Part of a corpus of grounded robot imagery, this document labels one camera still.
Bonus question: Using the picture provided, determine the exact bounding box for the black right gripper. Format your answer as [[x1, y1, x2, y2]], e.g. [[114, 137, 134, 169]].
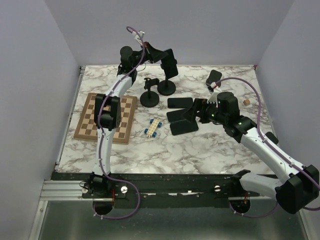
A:
[[181, 97, 228, 125]]

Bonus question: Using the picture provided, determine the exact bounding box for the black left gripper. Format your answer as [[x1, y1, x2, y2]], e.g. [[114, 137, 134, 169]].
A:
[[130, 42, 167, 68]]

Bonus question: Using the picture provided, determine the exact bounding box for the black phone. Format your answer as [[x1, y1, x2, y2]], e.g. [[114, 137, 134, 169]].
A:
[[161, 48, 179, 79], [167, 97, 193, 109], [166, 108, 189, 123], [170, 120, 199, 136]]

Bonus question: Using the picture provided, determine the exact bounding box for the black phone stand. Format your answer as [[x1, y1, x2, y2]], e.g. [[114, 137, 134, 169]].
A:
[[157, 58, 179, 97], [140, 77, 160, 108]]

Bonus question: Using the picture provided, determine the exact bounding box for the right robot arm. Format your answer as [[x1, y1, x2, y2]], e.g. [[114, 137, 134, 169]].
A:
[[183, 92, 320, 214]]

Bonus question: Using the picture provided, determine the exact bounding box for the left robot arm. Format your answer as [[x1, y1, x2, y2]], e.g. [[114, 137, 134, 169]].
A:
[[85, 42, 169, 198]]

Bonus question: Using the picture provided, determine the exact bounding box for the toy car with blue wheels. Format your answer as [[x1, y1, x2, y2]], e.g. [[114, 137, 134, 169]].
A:
[[144, 118, 162, 138]]

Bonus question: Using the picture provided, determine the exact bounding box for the wooden chessboard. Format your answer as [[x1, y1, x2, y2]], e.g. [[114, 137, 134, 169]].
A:
[[73, 92, 139, 146]]

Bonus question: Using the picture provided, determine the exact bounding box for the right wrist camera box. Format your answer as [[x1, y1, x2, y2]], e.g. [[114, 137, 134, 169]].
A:
[[207, 82, 222, 105]]

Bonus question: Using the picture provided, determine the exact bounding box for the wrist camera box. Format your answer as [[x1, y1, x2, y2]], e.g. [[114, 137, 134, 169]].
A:
[[132, 30, 145, 45], [207, 82, 222, 105]]

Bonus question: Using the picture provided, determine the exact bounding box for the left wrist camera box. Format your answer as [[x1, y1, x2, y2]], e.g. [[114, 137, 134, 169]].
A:
[[132, 30, 145, 45]]

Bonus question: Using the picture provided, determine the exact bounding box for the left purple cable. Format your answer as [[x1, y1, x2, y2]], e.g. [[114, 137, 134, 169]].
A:
[[93, 25, 148, 221]]

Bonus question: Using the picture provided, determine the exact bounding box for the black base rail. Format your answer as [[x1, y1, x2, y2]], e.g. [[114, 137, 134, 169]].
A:
[[51, 171, 293, 208]]

